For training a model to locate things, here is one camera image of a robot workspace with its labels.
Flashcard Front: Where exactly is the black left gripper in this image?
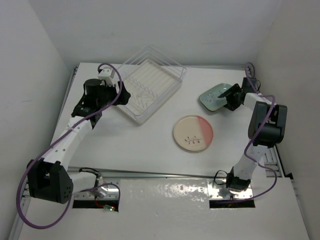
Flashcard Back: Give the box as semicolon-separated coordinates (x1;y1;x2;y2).
96;80;130;109

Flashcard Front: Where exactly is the light blue rectangular plate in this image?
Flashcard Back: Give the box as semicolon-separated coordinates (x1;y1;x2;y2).
198;83;231;103

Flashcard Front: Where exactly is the cream pink round plate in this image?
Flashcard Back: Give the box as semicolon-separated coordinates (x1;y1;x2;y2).
172;115;214;153

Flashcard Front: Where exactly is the dark green glass plate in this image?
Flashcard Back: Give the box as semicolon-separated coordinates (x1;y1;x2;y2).
199;99;227;112

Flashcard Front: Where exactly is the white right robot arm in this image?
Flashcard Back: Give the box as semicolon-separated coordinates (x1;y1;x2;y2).
218;77;288;192

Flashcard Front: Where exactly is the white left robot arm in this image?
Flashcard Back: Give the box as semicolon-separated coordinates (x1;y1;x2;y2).
27;78;131;204

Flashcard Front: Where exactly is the clear plastic dish rack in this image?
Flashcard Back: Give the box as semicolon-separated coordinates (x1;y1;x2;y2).
117;46;187;125

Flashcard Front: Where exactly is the small green circuit board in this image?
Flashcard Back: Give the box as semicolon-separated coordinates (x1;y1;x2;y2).
103;204;115;212

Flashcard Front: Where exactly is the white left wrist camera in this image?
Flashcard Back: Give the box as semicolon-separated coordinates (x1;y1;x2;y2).
97;67;115;86

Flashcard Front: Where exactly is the black right base cable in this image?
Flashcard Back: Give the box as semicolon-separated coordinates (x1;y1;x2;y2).
214;170;232;192

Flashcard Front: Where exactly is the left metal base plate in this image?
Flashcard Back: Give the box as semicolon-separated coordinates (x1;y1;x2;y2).
74;181;120;201

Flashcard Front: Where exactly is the metal base plate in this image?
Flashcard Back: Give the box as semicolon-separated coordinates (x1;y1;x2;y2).
207;177;254;201
74;181;120;201

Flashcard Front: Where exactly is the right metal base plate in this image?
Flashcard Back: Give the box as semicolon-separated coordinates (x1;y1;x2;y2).
207;177;254;201

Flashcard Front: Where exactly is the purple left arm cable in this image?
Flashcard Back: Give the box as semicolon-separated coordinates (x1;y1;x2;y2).
16;62;126;230

